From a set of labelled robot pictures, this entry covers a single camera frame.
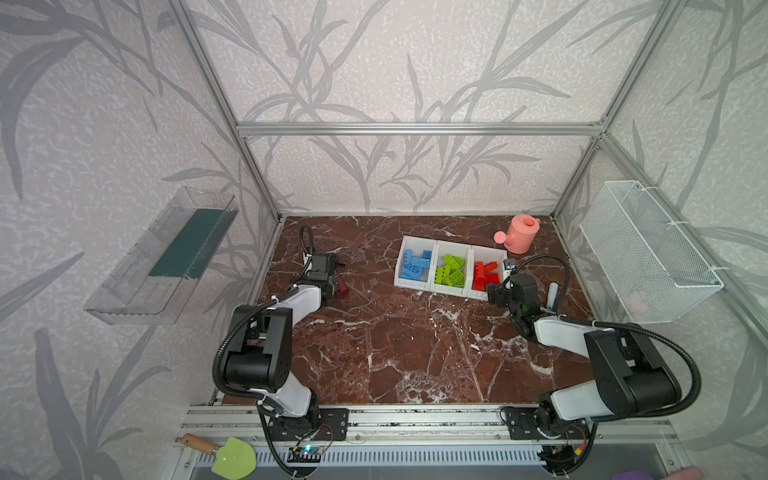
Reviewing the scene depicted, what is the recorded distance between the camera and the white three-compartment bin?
3.18 feet

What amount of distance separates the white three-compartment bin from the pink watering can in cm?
5

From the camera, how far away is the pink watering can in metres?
1.02
